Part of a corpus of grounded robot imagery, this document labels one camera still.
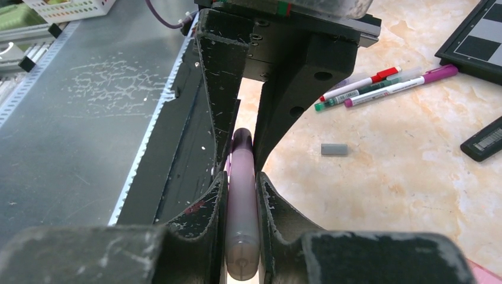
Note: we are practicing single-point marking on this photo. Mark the pink highlighter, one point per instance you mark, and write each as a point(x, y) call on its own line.
point(482, 275)

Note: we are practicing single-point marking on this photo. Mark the grey marker cap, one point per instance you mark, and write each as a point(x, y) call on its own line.
point(331, 149)

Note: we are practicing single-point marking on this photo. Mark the black grey chessboard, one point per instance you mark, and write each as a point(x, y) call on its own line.
point(475, 46)

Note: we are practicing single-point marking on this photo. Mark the green pen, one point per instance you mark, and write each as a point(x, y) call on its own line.
point(401, 76)

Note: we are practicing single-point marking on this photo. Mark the magenta cap pen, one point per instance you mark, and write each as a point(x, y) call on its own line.
point(430, 76)

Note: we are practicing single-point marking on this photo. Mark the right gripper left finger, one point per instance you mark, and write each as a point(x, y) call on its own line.
point(187, 249)

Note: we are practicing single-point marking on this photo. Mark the red cap pen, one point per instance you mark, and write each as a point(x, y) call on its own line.
point(379, 76)

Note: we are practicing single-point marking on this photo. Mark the white plastic basket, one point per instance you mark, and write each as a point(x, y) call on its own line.
point(70, 10)

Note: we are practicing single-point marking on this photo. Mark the black highlighter blue cap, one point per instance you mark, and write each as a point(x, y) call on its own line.
point(485, 143)

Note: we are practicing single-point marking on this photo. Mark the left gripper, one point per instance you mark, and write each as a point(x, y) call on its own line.
point(304, 47)

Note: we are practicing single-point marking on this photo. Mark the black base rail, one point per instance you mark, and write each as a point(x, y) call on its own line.
point(174, 163)

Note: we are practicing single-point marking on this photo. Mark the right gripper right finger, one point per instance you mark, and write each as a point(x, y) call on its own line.
point(296, 250)

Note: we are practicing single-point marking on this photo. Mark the purple highlighter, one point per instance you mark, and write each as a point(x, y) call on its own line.
point(242, 246)

